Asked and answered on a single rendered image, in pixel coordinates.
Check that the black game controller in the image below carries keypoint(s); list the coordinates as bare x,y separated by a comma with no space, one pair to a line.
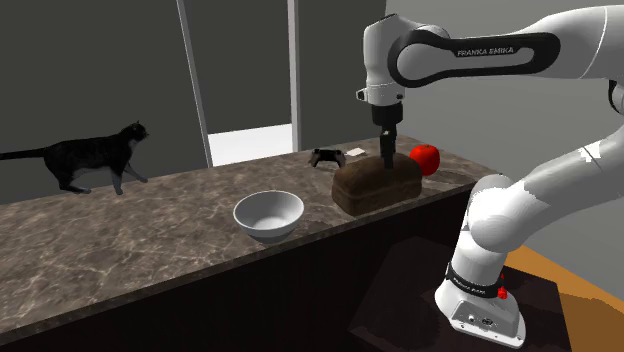
327,156

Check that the dark robot stand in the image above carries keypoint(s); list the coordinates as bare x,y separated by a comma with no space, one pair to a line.
404,292

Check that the doorway with white frame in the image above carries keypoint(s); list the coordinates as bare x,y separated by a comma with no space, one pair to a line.
294,73

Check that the brown bread loaf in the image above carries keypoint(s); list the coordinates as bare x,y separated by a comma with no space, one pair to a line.
375,187

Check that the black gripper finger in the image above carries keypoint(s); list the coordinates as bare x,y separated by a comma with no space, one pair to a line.
388,148

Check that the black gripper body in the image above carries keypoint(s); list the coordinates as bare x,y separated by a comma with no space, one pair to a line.
387,114

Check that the black and white cat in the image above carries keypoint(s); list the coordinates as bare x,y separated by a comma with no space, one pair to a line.
83,156

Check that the red apple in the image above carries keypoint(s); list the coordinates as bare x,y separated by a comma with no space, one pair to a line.
426,158

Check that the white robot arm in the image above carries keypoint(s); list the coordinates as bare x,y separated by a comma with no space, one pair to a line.
575,34

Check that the small white card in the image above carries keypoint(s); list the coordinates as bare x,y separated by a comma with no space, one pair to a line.
355,151

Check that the white bowl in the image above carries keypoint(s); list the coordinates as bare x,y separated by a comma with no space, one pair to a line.
268,212

